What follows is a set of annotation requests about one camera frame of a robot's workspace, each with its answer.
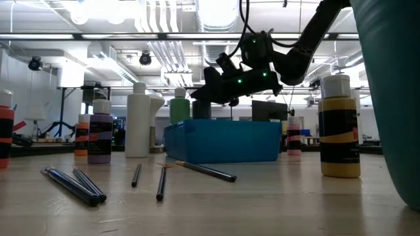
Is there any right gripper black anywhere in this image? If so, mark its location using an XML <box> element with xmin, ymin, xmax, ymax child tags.
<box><xmin>189</xmin><ymin>66</ymin><xmax>284</xmax><ymax>108</ymax></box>

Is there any large grey paint bottle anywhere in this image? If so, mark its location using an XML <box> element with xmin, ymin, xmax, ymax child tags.
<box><xmin>192</xmin><ymin>99</ymin><xmax>213</xmax><ymax>121</ymax></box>

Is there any large green paint bottle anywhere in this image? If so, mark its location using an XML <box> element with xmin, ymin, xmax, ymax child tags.
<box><xmin>169</xmin><ymin>87</ymin><xmax>191</xmax><ymax>126</ymax></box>

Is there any blue plastic bin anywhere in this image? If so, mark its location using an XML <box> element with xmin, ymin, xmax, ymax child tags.
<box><xmin>163</xmin><ymin>119</ymin><xmax>283</xmax><ymax>165</ymax></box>

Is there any paintbrush with tan bristles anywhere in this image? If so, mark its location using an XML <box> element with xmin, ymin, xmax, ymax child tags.
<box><xmin>175</xmin><ymin>160</ymin><xmax>238</xmax><ymax>184</ymax></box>

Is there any purple paint bottle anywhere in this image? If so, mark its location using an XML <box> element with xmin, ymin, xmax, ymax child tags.
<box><xmin>87</xmin><ymin>99</ymin><xmax>114</xmax><ymax>165</ymax></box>

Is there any dark green plastic cup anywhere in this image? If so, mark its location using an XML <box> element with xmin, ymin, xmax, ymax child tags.
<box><xmin>349</xmin><ymin>0</ymin><xmax>420</xmax><ymax>212</ymax></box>

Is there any pink paint bottle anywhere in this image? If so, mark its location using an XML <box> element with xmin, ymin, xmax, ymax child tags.
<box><xmin>286</xmin><ymin>116</ymin><xmax>302</xmax><ymax>156</ymax></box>

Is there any orange paint bottle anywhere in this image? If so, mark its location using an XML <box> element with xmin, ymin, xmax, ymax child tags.
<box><xmin>73</xmin><ymin>113</ymin><xmax>91</xmax><ymax>157</ymax></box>

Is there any yellow paint bottle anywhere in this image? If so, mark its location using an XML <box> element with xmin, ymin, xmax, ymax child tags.
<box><xmin>317</xmin><ymin>74</ymin><xmax>362</xmax><ymax>180</ymax></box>

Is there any red paint bottle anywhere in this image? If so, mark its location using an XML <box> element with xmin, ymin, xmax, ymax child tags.
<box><xmin>0</xmin><ymin>88</ymin><xmax>16</xmax><ymax>170</ymax></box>

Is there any black background monitor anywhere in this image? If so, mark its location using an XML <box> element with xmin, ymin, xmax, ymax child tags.
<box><xmin>251</xmin><ymin>100</ymin><xmax>289</xmax><ymax>123</ymax></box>

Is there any black ceiling spotlight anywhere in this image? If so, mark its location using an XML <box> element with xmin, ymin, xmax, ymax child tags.
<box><xmin>138</xmin><ymin>51</ymin><xmax>153</xmax><ymax>66</ymax></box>
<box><xmin>28</xmin><ymin>56</ymin><xmax>43</xmax><ymax>71</ymax></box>

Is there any tall white bottle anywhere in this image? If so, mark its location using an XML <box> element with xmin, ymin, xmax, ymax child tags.
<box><xmin>124</xmin><ymin>81</ymin><xmax>152</xmax><ymax>159</ymax></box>

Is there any paintbrush with orange flat bristles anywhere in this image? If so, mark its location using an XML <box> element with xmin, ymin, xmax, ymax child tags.
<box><xmin>155</xmin><ymin>162</ymin><xmax>175</xmax><ymax>203</ymax></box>

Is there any white background lamp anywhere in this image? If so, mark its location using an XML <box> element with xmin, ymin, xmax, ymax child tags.
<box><xmin>24</xmin><ymin>104</ymin><xmax>47</xmax><ymax>121</ymax></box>

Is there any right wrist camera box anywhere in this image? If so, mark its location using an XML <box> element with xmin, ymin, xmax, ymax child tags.
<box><xmin>215</xmin><ymin>52</ymin><xmax>245</xmax><ymax>78</ymax></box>

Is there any silver ceiling air duct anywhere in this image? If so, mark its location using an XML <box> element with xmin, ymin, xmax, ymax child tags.
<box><xmin>196</xmin><ymin>0</ymin><xmax>241</xmax><ymax>106</ymax></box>

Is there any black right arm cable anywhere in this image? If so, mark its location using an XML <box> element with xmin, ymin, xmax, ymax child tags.
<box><xmin>238</xmin><ymin>0</ymin><xmax>298</xmax><ymax>50</ymax></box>

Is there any thin dark-handled paintbrush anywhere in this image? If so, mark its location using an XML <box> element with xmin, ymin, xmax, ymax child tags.
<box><xmin>131</xmin><ymin>163</ymin><xmax>144</xmax><ymax>188</ymax></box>

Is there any blue steel post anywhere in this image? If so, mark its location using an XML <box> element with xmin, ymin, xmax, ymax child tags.
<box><xmin>58</xmin><ymin>87</ymin><xmax>67</xmax><ymax>139</ymax></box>

